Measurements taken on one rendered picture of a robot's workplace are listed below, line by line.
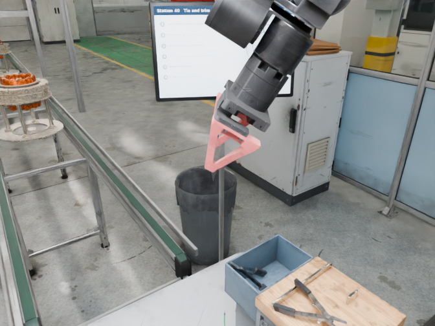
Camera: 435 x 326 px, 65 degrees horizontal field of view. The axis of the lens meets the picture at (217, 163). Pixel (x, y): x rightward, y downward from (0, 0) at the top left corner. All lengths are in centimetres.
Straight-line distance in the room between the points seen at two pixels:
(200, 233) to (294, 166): 101
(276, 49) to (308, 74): 209
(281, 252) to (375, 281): 159
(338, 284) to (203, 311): 44
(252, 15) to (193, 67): 86
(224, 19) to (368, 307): 57
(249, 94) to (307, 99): 214
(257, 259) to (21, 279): 80
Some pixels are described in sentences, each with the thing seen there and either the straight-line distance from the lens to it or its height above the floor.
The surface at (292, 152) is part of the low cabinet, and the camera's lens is 270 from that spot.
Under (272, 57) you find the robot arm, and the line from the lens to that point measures 43.
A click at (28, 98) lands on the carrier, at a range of 233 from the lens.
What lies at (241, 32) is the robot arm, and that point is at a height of 155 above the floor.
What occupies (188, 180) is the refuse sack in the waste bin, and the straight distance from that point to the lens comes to 226.
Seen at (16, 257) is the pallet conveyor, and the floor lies 76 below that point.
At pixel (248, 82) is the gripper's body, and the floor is 149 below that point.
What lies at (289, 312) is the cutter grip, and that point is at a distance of 68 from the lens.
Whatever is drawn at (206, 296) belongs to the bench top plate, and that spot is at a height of 78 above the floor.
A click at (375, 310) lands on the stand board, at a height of 107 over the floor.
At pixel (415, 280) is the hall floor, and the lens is 255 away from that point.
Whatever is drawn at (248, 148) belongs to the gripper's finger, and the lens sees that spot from 42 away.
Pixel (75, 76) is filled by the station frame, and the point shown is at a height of 103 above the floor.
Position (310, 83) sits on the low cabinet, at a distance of 255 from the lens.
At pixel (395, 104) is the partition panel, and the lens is 283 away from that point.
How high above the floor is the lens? 159
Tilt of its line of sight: 26 degrees down
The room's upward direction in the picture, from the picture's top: straight up
